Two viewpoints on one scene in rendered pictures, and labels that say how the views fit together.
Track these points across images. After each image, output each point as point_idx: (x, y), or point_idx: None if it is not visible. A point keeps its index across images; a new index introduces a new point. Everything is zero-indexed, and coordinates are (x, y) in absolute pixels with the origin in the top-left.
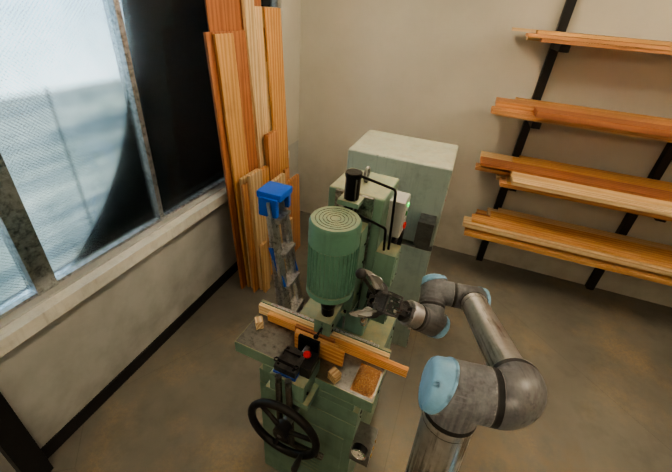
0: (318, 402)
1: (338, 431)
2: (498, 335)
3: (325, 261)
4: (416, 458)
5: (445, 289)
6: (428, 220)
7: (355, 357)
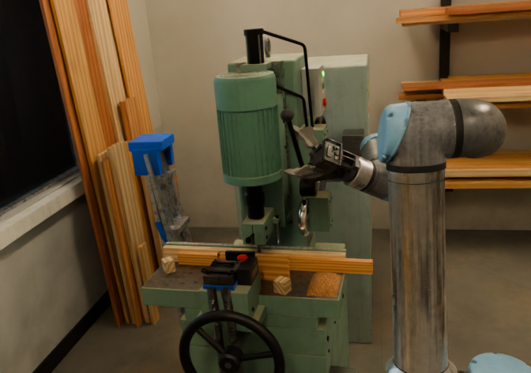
0: None
1: None
2: None
3: (242, 122)
4: (397, 239)
5: None
6: (354, 133)
7: (303, 271)
